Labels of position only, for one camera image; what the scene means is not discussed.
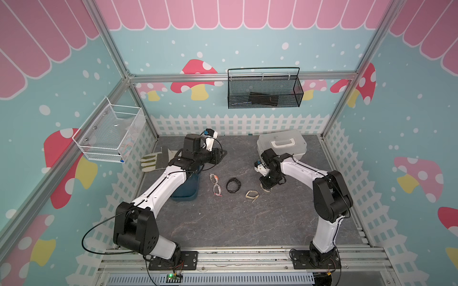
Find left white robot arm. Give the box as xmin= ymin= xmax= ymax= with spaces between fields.
xmin=113 ymin=129 xmax=226 ymax=268

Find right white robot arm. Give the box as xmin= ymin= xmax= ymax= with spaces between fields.
xmin=254 ymin=149 xmax=353 ymax=263

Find black watch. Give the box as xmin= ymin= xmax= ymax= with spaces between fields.
xmin=225 ymin=177 xmax=242 ymax=194

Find translucent white storage box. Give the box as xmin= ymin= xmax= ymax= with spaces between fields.
xmin=257 ymin=130 xmax=307 ymax=160

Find teal plastic tray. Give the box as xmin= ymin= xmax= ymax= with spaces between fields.
xmin=170 ymin=174 xmax=200 ymax=201

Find beige work glove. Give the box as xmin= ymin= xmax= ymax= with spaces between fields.
xmin=140 ymin=146 xmax=177 ymax=173

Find black item in basket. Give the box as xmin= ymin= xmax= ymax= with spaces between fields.
xmin=249 ymin=92 xmax=279 ymax=106

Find green circuit board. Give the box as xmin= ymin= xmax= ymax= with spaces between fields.
xmin=165 ymin=274 xmax=183 ymax=284

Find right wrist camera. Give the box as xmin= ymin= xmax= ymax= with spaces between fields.
xmin=254 ymin=160 xmax=269 ymax=176

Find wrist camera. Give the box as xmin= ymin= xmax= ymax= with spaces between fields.
xmin=254 ymin=160 xmax=269 ymax=176
xmin=202 ymin=128 xmax=218 ymax=151

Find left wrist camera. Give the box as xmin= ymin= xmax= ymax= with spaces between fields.
xmin=202 ymin=128 xmax=218 ymax=151

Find black wire wall basket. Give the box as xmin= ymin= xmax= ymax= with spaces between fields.
xmin=227 ymin=67 xmax=304 ymax=109

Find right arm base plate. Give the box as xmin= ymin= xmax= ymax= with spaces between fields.
xmin=289 ymin=248 xmax=341 ymax=272

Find grey cable duct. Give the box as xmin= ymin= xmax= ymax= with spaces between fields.
xmin=106 ymin=272 xmax=316 ymax=286

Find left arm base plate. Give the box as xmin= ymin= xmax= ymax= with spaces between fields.
xmin=148 ymin=251 xmax=199 ymax=271

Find white wire wall basket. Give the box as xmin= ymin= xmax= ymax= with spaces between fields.
xmin=72 ymin=98 xmax=146 ymax=163

